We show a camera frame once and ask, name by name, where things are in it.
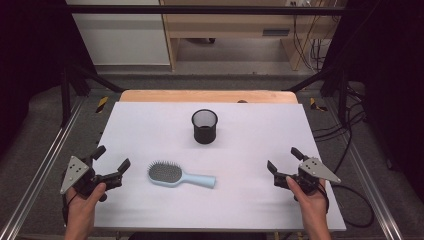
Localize bundle of black floor cables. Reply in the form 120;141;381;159
312;81;368;175

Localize light blue hairbrush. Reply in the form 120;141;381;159
146;160;217;190

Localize person's left hand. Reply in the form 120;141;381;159
65;182;108;228

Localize hanging black cables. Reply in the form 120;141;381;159
291;0;333;73

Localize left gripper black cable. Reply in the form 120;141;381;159
61;191;78;226

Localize aluminium rail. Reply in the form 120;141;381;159
0;96;86;240
324;99;404;240

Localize wooden desk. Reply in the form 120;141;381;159
159;0;348;72

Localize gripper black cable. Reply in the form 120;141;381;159
319;181;375;230
61;191;78;226

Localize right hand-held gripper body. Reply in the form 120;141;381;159
273;156;342;202

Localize white cabinet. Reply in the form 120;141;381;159
65;0;171;67

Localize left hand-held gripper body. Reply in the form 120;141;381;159
59;155;124;203

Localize white table mat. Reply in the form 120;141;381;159
93;101;347;232

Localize person's right hand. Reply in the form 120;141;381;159
285;175;329;225

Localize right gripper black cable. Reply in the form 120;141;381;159
319;181;375;230

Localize black metal frame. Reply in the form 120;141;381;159
59;3;354;128

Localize black curtain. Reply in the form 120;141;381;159
321;0;424;204
0;0;98;158

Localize yellow black floor tape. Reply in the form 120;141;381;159
95;95;110;114
309;97;329;113

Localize wooden table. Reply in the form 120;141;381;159
119;89;299;105

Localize black mesh pen holder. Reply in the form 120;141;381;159
191;108;219;145

